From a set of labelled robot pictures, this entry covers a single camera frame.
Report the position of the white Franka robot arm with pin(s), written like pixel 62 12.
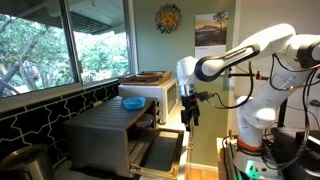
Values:
pixel 266 100

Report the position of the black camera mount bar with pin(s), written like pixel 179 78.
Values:
pixel 243 75

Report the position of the black upright pole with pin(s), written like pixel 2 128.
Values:
pixel 282 115

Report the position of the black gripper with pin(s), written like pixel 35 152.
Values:
pixel 190 106

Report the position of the gray robot cart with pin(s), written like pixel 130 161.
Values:
pixel 226 156

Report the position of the colourful sun wall ornament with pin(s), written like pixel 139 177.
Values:
pixel 168 18

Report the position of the white microwave oven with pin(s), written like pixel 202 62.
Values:
pixel 150 91

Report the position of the toaster oven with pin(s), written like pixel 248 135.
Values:
pixel 163 150

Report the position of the steel cooking pot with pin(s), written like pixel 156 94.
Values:
pixel 26 163

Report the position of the wooden tray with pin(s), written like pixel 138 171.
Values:
pixel 146 77

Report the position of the dark wall outlet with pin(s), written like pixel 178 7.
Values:
pixel 315 103

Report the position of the landscape wall calendar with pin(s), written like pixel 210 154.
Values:
pixel 210 30

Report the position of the green garden trees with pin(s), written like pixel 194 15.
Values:
pixel 33 53

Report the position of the blue plastic plate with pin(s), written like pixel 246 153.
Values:
pixel 134 103

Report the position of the white window frame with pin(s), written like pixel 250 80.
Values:
pixel 71 43

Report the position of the silver toaster oven body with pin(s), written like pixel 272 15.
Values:
pixel 100 133

